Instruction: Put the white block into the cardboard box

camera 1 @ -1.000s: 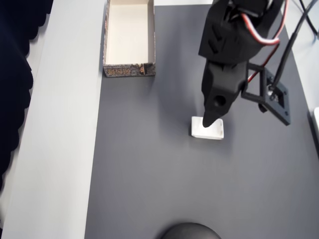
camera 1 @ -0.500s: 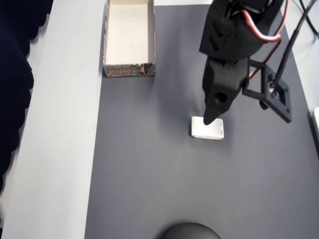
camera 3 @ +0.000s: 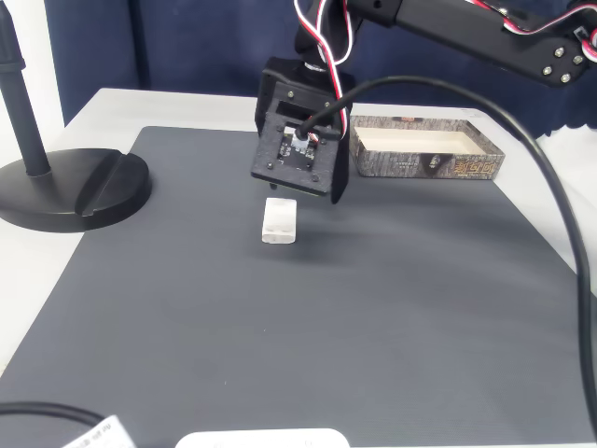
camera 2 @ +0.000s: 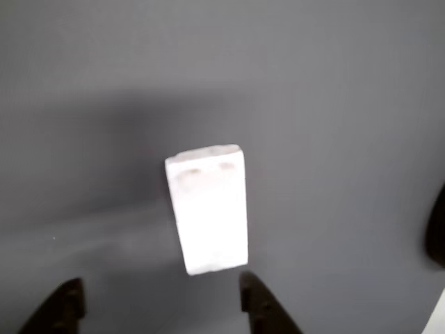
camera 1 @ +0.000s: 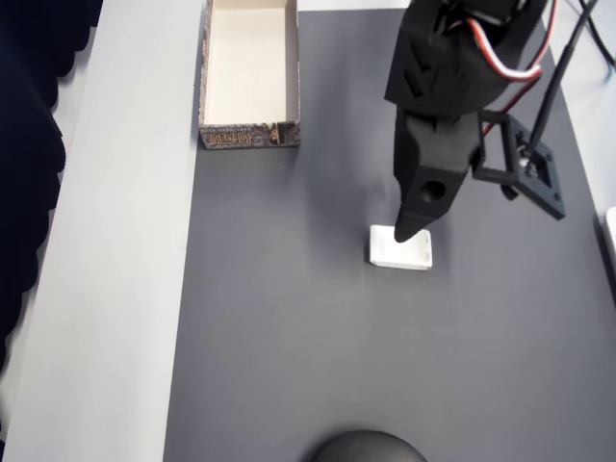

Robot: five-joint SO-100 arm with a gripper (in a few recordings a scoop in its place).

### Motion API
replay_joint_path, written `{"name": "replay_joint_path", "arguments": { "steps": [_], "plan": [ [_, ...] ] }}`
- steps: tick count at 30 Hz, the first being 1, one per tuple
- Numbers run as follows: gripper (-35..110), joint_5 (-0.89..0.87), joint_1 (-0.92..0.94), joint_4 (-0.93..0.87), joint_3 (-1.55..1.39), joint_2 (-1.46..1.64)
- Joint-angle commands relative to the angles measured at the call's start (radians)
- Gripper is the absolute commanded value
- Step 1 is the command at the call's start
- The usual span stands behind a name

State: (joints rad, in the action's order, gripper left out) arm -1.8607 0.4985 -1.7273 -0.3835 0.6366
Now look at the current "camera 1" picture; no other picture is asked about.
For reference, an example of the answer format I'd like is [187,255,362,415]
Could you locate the grey rubber mat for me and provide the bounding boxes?
[161,8,616,462]

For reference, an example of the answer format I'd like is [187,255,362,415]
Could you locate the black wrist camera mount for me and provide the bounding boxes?
[474,110,567,221]

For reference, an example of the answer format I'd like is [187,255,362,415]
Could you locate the red white black servo wires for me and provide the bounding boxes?
[449,0,559,141]

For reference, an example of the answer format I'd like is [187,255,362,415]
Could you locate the black round stand base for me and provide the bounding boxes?
[307,417,429,462]

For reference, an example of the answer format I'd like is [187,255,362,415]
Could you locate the thick black camera cable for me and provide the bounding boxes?
[522,0,598,160]

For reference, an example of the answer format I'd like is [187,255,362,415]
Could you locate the small white block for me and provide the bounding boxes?
[369,224,433,272]

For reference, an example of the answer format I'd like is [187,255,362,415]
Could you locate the patterned brown cardboard box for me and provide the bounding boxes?
[197,0,303,151]

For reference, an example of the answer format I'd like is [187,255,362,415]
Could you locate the white flat device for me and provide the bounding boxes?
[596,206,616,270]

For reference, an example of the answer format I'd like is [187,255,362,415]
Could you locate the thin black cable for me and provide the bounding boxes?
[579,0,616,66]

